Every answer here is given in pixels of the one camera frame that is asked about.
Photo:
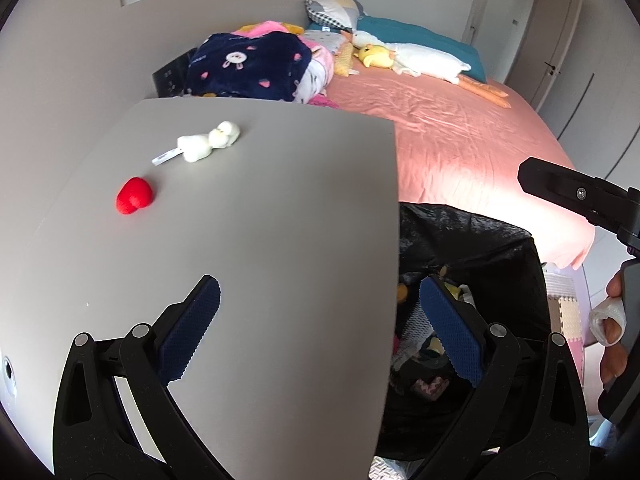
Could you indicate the yellow duck plush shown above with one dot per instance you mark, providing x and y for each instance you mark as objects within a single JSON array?
[{"x": 377, "y": 55}]

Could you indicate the magenta cloth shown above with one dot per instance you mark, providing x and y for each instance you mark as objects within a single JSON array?
[{"x": 324, "y": 102}]

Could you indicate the patterned grey yellow pillow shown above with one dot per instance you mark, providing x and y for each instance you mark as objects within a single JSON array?
[{"x": 335, "y": 10}]

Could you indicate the navy printed blanket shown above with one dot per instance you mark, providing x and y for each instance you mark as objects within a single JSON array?
[{"x": 245, "y": 67}]

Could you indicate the pastel foam puzzle mat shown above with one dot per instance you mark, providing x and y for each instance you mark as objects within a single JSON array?
[{"x": 565, "y": 320}]

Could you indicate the beige door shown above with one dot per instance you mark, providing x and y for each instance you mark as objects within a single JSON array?
[{"x": 545, "y": 25}]

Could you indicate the black wall panel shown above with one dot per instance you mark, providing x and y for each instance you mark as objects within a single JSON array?
[{"x": 170, "y": 77}]

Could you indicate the white plush doll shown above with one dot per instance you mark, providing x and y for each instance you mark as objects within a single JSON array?
[{"x": 200, "y": 147}]

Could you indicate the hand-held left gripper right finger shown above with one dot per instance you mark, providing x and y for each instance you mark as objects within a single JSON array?
[{"x": 450, "y": 332}]

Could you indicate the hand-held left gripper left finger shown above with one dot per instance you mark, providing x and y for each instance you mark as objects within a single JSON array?
[{"x": 192, "y": 332}]

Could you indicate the white patterned cloth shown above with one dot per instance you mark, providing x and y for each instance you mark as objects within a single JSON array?
[{"x": 312, "y": 80}]

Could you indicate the yellow long plush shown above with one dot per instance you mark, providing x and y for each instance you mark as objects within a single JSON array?
[{"x": 343, "y": 62}]

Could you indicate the person's right hand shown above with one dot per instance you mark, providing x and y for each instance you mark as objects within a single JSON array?
[{"x": 607, "y": 320}]

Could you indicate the pink cloth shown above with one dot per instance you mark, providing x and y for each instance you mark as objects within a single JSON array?
[{"x": 265, "y": 28}]

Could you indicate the bin with black bag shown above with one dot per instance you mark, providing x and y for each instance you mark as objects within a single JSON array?
[{"x": 475, "y": 240}]

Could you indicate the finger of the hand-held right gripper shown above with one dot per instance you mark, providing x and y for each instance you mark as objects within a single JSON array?
[{"x": 560, "y": 185}]

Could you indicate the white foam net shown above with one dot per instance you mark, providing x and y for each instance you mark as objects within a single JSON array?
[{"x": 415, "y": 330}]

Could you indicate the red heart toy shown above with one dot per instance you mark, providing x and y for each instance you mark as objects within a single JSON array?
[{"x": 135, "y": 195}]

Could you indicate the grey dotted pillow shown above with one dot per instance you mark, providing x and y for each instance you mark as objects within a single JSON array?
[{"x": 325, "y": 39}]

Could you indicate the round table grommet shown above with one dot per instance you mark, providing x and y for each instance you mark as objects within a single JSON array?
[{"x": 8, "y": 372}]

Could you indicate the teal pillow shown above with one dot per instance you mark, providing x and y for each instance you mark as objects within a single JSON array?
[{"x": 420, "y": 30}]

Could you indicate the white goose plush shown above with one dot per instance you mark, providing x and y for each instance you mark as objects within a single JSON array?
[{"x": 430, "y": 57}]

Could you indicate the bed with pink sheet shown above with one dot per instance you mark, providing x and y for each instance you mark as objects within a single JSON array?
[{"x": 450, "y": 120}]

